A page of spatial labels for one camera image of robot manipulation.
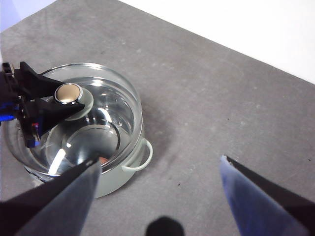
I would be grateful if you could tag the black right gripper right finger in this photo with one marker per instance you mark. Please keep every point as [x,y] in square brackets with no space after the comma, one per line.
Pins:
[265,209]

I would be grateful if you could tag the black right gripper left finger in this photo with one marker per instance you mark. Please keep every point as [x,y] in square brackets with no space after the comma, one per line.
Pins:
[49,209]

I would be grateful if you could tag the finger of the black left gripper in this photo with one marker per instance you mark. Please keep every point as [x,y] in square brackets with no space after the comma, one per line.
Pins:
[34,86]
[51,114]

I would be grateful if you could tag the glass lid with green knob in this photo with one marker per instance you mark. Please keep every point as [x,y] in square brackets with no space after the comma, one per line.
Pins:
[110,98]

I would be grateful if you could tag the brown egg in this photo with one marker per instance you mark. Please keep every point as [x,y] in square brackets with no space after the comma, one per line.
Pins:
[103,160]

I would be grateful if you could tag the pale green electric pot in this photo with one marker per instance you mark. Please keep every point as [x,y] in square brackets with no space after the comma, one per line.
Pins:
[115,182]

